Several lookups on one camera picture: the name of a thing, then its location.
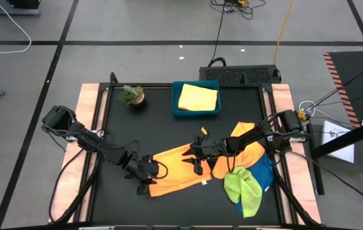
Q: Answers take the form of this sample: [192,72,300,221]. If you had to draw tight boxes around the yellow microfiber towel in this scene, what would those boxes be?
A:
[178,83,219,112]

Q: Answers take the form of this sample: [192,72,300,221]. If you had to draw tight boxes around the teal plastic bin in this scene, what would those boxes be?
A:
[171,80,222,117]

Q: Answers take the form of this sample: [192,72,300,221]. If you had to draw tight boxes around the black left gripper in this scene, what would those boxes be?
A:
[123,154,160,197]

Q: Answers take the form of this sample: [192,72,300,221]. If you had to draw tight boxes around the tangled black cable bundle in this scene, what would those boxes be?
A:
[211,0,267,20]

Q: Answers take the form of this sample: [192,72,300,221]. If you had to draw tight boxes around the grey furniture base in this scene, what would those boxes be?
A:
[0,0,42,17]

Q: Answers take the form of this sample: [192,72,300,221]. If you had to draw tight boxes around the black desk cables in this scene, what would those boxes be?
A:
[309,57,363,111]

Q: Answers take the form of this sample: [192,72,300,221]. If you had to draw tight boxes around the black frame strut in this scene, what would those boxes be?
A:
[269,159,321,226]
[53,153,102,224]

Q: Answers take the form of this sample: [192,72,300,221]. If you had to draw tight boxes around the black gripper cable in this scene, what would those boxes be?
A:
[225,149,237,174]
[149,158,169,180]

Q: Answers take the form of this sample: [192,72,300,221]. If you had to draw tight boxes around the white floor cable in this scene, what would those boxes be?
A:
[0,0,33,54]

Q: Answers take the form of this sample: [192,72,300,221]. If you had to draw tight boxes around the white cable loop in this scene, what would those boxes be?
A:
[298,100,316,113]

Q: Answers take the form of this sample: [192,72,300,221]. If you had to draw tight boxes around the orange microfiber towel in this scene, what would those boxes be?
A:
[148,143,213,198]
[212,121,266,180]

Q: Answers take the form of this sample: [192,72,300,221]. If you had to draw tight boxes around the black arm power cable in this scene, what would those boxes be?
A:
[49,148,85,223]

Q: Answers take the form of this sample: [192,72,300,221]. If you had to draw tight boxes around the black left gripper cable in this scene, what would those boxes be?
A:
[149,158,169,180]

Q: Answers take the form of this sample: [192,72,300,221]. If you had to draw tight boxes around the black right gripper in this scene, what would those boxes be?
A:
[181,126,233,176]

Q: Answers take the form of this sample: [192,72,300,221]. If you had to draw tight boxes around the black perforated computer case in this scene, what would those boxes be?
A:
[199,65,282,85]

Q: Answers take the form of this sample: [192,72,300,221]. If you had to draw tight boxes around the yellow cable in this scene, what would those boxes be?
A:
[273,0,295,66]

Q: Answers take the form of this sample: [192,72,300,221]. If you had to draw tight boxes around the black floor cable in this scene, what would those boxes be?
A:
[207,0,228,67]

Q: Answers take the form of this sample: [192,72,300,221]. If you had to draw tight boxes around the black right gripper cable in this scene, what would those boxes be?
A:
[225,149,237,174]

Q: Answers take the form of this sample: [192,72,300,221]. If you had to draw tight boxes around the blue microfiber towel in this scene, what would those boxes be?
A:
[235,152,275,215]

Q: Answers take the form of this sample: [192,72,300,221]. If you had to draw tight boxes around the small potted plant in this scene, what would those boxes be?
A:
[118,84,145,106]

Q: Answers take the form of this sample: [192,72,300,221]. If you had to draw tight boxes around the green microfiber towel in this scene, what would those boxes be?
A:
[223,165,263,219]

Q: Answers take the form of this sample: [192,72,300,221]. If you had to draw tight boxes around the black table frame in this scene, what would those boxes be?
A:
[85,72,286,226]

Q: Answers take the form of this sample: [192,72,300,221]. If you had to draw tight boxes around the white paper sheet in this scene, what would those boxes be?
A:
[321,120,355,164]

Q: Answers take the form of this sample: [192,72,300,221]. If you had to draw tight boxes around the black desk frame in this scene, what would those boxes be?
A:
[309,114,363,196]

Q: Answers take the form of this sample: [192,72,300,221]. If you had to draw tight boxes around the long black cable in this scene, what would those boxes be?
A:
[288,150,363,210]

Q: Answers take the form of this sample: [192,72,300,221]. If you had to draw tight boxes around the black mat striped edges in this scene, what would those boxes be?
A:
[323,50,363,128]

